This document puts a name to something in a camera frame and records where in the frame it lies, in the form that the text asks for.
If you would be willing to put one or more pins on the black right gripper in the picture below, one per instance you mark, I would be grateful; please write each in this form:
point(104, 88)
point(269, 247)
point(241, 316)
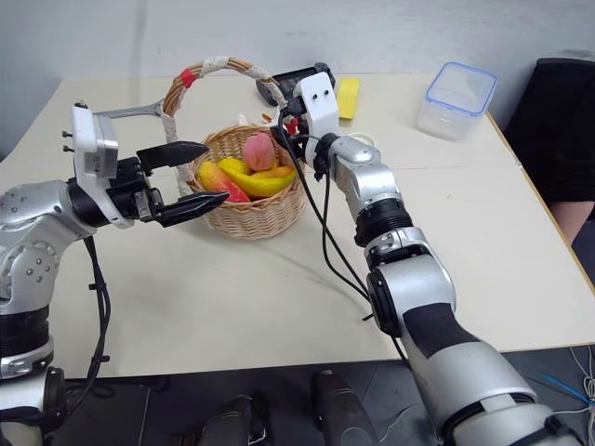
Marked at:
point(288, 83)

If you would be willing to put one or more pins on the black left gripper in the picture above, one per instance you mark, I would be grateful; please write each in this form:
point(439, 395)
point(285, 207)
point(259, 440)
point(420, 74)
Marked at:
point(128, 186)

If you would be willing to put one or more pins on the pink peach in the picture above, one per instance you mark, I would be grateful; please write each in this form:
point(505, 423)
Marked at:
point(259, 151)

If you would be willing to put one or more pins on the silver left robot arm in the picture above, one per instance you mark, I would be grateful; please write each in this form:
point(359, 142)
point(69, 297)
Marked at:
point(32, 218)

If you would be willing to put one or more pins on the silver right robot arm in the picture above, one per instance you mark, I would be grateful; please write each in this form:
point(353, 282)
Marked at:
point(409, 279)

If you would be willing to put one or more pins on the red yellow mango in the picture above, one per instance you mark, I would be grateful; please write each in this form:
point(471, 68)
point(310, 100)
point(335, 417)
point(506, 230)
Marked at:
point(218, 182)

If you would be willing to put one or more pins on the small red object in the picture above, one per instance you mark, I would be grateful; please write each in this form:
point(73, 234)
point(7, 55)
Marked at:
point(291, 126)

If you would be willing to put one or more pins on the yellow banana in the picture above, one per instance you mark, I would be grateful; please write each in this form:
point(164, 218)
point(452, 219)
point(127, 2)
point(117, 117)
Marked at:
point(265, 183)

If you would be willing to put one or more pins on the yellow sponge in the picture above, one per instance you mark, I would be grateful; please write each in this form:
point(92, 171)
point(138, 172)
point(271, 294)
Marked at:
point(349, 97)

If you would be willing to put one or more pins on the clear plastic box blue rim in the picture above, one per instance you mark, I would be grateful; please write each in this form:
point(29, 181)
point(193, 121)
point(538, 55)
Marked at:
point(453, 102)

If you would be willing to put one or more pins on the dark rounded shape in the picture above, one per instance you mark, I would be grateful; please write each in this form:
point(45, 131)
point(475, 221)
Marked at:
point(344, 409)
point(232, 425)

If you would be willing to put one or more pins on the person's bare leg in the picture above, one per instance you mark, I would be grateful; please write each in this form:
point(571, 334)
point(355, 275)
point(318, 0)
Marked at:
point(569, 218)

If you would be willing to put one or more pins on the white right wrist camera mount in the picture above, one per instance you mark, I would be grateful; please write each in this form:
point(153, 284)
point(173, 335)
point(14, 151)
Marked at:
point(321, 104)

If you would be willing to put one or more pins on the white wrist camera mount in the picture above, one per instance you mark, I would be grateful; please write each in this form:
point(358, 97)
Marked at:
point(321, 104)
point(90, 139)

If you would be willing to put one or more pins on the silver metal bracket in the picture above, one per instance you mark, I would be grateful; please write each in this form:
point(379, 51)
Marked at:
point(137, 111)

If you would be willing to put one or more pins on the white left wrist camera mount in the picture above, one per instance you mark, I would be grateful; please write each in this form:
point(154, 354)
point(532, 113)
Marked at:
point(90, 139)

